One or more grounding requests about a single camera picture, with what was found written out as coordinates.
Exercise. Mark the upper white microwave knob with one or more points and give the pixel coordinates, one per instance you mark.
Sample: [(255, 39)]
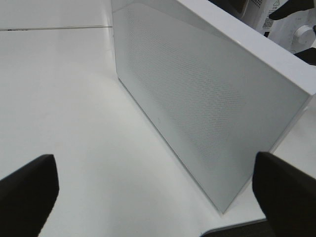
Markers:
[(305, 34)]

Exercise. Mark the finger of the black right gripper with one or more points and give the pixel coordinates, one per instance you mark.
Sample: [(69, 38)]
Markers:
[(290, 7), (308, 56)]

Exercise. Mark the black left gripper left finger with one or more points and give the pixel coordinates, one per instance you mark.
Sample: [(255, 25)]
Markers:
[(27, 197)]

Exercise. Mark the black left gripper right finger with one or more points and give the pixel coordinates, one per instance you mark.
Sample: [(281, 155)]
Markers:
[(286, 195)]

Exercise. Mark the white microwave oven body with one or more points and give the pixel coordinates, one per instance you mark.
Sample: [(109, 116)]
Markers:
[(255, 13)]

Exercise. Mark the white microwave door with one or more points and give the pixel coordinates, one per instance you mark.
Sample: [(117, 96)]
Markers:
[(216, 90)]

